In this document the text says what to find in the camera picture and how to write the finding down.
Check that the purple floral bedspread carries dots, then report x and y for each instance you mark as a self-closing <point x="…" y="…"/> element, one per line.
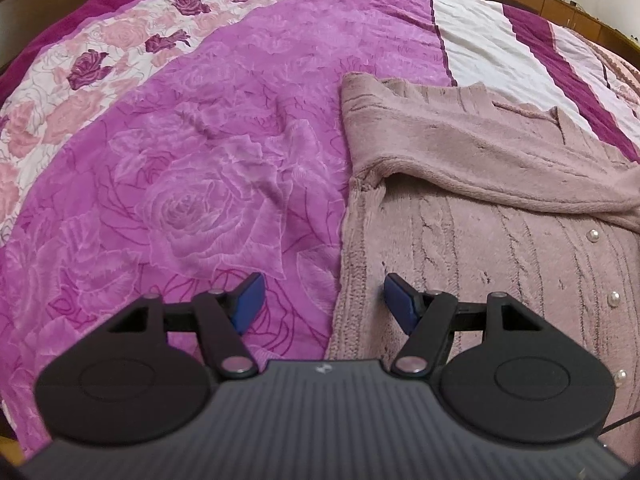
<point x="175" y="185"/>

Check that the pink scalloped knit blanket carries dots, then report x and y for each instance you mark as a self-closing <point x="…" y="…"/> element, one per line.
<point x="622" y="67"/>

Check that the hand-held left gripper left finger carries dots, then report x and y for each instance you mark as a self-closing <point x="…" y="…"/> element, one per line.
<point x="250" y="305"/>

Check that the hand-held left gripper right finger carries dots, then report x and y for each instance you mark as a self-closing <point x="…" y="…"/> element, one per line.
<point x="400" y="302"/>

